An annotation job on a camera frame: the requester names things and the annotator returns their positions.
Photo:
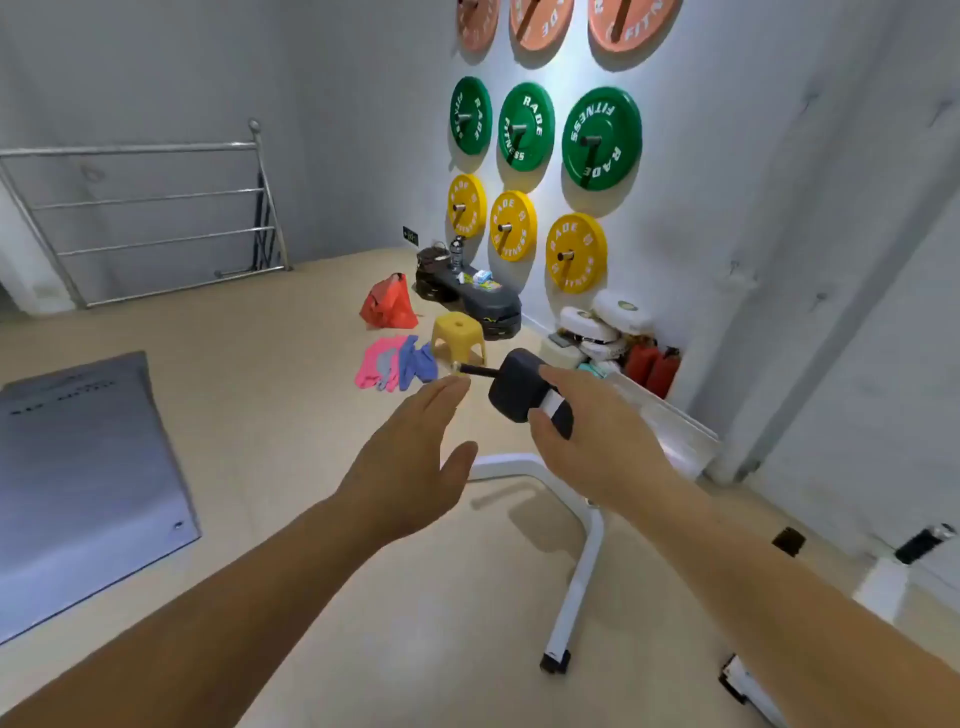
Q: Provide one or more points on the blue white tissue pack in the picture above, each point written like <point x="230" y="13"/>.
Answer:
<point x="481" y="276"/>

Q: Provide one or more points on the person's right forearm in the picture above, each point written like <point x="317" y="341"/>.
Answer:
<point x="787" y="622"/>

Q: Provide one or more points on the teal dumbbell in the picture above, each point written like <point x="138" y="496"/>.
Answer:
<point x="592" y="369"/>

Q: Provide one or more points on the grey floor mat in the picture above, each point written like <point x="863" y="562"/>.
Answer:
<point x="82" y="480"/>

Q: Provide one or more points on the orange weight plate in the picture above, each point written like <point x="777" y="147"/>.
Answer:
<point x="645" y="26"/>
<point x="551" y="22"/>
<point x="480" y="26"/>

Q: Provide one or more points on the green weight plate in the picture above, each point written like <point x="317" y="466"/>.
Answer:
<point x="536" y="146"/>
<point x="619" y="124"/>
<point x="476" y="97"/>

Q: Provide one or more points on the person's right hand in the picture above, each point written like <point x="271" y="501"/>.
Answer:
<point x="600" y="450"/>

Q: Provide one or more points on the pink towel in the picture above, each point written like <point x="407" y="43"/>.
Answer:
<point x="367" y="367"/>

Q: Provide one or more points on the clear water bottle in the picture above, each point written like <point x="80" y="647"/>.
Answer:
<point x="456" y="256"/>

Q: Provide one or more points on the red fire extinguisher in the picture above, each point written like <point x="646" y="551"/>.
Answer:
<point x="664" y="375"/>
<point x="639" y="364"/>

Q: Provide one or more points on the black aerobic step platform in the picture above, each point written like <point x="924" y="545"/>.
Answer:
<point x="487" y="304"/>

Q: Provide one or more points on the person's left hand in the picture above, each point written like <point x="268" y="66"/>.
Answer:
<point x="409" y="469"/>

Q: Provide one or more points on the colourful snack packet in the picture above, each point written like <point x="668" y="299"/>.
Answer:
<point x="491" y="286"/>

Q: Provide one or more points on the white weight machine frame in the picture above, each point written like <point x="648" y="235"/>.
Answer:
<point x="885" y="592"/>

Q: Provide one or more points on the yellow plastic stool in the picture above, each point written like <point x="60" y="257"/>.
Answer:
<point x="457" y="326"/>

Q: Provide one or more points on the green exit sign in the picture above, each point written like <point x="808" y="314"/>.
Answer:
<point x="410" y="236"/>

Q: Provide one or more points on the white exercise machine frame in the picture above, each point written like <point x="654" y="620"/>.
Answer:
<point x="581" y="577"/>

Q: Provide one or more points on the person's left forearm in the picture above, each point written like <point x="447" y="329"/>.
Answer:
<point x="210" y="630"/>

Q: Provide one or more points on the silver slotted foot plate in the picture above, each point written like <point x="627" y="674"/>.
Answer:
<point x="660" y="429"/>

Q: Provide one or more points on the metal stair railing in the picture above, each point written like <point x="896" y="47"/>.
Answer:
<point x="150" y="148"/>

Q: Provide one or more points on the orange plastic bag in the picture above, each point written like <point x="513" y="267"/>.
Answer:
<point x="390" y="307"/>

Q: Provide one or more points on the beige plastic container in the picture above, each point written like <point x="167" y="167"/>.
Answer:
<point x="562" y="358"/>

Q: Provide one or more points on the grey flat pad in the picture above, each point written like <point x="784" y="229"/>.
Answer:
<point x="559" y="340"/>

